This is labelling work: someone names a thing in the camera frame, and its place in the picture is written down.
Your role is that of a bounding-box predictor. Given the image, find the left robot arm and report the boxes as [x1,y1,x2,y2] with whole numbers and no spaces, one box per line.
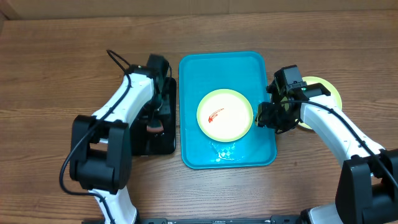
[59,62,176,223]

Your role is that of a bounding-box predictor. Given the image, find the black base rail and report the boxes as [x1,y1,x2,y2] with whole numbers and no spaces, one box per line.
[81,213,312,224]

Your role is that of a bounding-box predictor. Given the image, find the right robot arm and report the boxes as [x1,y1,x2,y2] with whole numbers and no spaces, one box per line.
[255,83,397,223]

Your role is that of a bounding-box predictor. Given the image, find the yellow-green plate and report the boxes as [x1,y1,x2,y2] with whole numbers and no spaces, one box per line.
[290,77,343,130]
[197,89,254,142]

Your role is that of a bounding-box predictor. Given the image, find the black rectangular tray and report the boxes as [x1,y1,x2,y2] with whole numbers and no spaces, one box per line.
[130,77,177,156]

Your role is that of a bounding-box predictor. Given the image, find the teal plastic serving tray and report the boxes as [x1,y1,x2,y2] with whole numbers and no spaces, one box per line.
[179,51,277,169]

